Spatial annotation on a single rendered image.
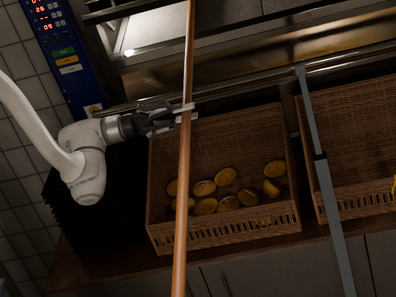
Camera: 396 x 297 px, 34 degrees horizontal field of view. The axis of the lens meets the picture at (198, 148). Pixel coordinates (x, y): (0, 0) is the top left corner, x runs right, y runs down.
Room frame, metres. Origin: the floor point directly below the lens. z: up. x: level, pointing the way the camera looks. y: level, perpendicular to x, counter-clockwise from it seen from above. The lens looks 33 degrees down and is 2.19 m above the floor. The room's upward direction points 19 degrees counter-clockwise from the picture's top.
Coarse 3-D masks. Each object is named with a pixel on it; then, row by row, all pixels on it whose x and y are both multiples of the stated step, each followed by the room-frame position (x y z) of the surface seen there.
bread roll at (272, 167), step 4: (276, 160) 2.10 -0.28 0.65; (280, 160) 2.09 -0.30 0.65; (268, 164) 2.09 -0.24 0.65; (272, 164) 2.09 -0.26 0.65; (276, 164) 2.08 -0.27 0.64; (280, 164) 2.08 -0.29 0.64; (284, 164) 2.08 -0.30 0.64; (268, 168) 2.08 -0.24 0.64; (272, 168) 2.08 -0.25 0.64; (276, 168) 2.07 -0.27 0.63; (280, 168) 2.07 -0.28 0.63; (284, 168) 2.07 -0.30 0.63; (264, 172) 2.08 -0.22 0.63; (268, 172) 2.07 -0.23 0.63; (272, 172) 2.07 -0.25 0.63; (276, 172) 2.06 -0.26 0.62; (280, 172) 2.06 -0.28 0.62; (284, 172) 2.06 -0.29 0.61; (268, 176) 2.07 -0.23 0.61; (272, 176) 2.06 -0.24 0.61; (276, 176) 2.06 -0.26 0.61
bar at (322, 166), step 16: (352, 48) 1.82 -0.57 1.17; (368, 48) 1.79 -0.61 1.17; (384, 48) 1.78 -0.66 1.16; (288, 64) 1.86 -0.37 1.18; (304, 64) 1.84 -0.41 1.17; (320, 64) 1.83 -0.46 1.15; (224, 80) 1.90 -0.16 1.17; (240, 80) 1.88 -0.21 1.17; (256, 80) 1.87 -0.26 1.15; (304, 80) 1.82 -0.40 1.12; (160, 96) 1.95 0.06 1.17; (176, 96) 1.93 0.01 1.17; (192, 96) 1.92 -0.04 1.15; (304, 96) 1.78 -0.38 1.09; (96, 112) 2.00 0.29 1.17; (112, 112) 1.98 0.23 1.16; (320, 160) 1.62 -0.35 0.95; (320, 176) 1.62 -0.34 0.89; (336, 208) 1.62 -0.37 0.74; (336, 224) 1.62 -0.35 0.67; (336, 240) 1.62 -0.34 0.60; (336, 256) 1.62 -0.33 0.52; (352, 288) 1.62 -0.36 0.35
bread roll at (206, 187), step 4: (204, 180) 2.14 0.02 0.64; (208, 180) 2.14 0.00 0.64; (196, 184) 2.14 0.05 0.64; (200, 184) 2.13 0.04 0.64; (204, 184) 2.12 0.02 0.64; (208, 184) 2.12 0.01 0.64; (212, 184) 2.12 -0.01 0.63; (196, 188) 2.12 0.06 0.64; (200, 188) 2.12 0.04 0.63; (204, 188) 2.11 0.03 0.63; (208, 188) 2.11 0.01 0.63; (212, 188) 2.11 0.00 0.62; (196, 192) 2.12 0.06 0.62; (200, 192) 2.11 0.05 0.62; (204, 192) 2.11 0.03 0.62; (208, 192) 2.10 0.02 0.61; (212, 192) 2.11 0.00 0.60; (200, 196) 2.11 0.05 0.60
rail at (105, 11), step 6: (138, 0) 2.17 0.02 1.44; (144, 0) 2.16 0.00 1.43; (150, 0) 2.16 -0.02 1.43; (156, 0) 2.15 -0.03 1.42; (114, 6) 2.19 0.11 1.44; (120, 6) 2.18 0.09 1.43; (126, 6) 2.18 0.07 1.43; (132, 6) 2.17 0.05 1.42; (90, 12) 2.21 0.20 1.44; (96, 12) 2.20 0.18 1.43; (102, 12) 2.20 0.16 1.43; (108, 12) 2.19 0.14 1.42; (84, 18) 2.21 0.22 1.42; (90, 18) 2.21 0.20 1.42
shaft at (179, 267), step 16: (192, 0) 2.60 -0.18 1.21; (192, 16) 2.43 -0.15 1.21; (192, 32) 2.29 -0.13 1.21; (192, 48) 2.16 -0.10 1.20; (192, 64) 2.05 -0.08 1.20; (192, 80) 1.94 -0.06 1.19; (176, 208) 1.30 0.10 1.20; (176, 224) 1.23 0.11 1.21; (176, 240) 1.17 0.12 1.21; (176, 256) 1.12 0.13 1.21; (176, 272) 1.07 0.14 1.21; (176, 288) 1.02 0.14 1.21
